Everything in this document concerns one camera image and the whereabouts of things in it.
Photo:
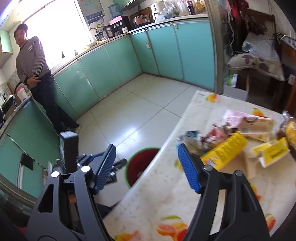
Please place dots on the white kitchen appliance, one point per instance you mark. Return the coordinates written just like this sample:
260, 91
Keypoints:
157, 10

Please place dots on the blue water jug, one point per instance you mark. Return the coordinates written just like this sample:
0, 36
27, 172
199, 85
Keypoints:
115, 10

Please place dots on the kitchen window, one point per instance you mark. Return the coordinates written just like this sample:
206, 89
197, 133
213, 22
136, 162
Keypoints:
60, 27

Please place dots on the dark cola bottle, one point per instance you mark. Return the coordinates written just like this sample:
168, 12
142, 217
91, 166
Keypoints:
190, 7

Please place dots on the dark wooden chair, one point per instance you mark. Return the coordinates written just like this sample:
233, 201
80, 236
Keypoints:
259, 23

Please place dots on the red watermelon pattern trash bin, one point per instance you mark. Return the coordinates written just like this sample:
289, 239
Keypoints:
141, 169

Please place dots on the clear bubble plastic bag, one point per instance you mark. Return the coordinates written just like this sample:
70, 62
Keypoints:
261, 49

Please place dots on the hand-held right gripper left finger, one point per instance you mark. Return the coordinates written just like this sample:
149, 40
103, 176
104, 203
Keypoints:
106, 166

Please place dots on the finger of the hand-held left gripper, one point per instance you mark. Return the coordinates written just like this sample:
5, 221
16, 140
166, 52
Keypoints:
111, 178
120, 164

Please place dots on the pink foil wrapper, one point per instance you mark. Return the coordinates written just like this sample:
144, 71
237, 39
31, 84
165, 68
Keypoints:
214, 136

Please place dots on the white jar red lid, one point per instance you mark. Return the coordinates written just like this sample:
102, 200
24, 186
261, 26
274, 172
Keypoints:
22, 93

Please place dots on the clear plastic bags bunch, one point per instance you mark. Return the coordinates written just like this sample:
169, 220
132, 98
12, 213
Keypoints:
172, 9

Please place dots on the red hanging garment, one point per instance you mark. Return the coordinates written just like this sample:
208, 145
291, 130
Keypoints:
238, 8

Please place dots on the fruit print plastic tablecloth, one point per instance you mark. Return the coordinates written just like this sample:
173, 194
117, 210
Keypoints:
157, 197

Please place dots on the yellow snack package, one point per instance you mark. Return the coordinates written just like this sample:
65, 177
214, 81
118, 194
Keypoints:
200, 5

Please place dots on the small yellow paper box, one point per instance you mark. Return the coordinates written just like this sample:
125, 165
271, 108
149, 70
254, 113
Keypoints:
270, 150

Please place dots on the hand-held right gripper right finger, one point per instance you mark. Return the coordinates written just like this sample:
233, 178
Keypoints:
188, 169

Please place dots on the grey wall water heater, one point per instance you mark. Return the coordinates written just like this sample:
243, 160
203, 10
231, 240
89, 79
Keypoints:
91, 9

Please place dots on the pink white carton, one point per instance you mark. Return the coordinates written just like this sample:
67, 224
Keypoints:
252, 125

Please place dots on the leaf print cushion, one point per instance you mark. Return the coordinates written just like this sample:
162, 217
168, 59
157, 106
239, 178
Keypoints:
256, 66

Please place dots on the yellow bread package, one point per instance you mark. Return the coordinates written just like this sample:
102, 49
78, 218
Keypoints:
290, 132

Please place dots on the small black coffee maker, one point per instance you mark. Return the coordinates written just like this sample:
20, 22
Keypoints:
109, 32

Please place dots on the pink black water dispenser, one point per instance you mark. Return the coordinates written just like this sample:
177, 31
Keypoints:
120, 25

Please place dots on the metal sliding door frame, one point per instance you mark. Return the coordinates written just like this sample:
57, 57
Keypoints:
217, 46

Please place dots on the teal lower kitchen cabinets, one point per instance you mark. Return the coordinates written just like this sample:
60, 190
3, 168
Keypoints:
161, 51
27, 139

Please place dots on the long yellow drink carton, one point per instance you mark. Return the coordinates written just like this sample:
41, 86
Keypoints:
224, 150

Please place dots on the green white cardboard box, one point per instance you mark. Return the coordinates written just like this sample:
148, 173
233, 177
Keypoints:
230, 80

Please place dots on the pink rice cooker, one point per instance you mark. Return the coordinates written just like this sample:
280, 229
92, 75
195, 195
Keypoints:
141, 20

